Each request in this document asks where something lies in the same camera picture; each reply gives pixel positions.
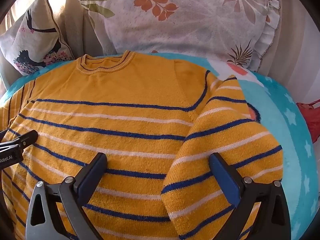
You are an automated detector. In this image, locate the yellow striped sweater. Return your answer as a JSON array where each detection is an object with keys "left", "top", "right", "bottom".
[{"left": 0, "top": 51, "right": 284, "bottom": 240}]

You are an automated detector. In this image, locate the white leaf print pillow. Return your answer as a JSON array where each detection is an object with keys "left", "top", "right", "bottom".
[{"left": 77, "top": 0, "right": 280, "bottom": 72}]

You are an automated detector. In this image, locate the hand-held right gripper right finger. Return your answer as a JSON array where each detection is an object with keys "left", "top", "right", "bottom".
[{"left": 209, "top": 152, "right": 292, "bottom": 240}]

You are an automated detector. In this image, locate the turquoise printed fleece blanket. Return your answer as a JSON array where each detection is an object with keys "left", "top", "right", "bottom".
[{"left": 0, "top": 52, "right": 320, "bottom": 240}]

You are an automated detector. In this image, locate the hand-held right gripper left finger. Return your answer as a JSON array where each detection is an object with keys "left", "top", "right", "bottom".
[{"left": 25, "top": 152, "right": 108, "bottom": 240}]

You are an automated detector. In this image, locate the red cloth object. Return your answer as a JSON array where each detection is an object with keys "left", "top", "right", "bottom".
[{"left": 296, "top": 100, "right": 320, "bottom": 143}]

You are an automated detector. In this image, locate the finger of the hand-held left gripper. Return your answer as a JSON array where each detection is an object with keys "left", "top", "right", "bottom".
[{"left": 0, "top": 129, "right": 39, "bottom": 153}]

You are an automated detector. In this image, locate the beige curtain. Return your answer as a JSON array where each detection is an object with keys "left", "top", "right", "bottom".
[{"left": 5, "top": 0, "right": 108, "bottom": 58}]

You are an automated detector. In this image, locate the bird print cushion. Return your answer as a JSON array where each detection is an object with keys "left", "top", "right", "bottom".
[{"left": 0, "top": 0, "right": 75, "bottom": 75}]

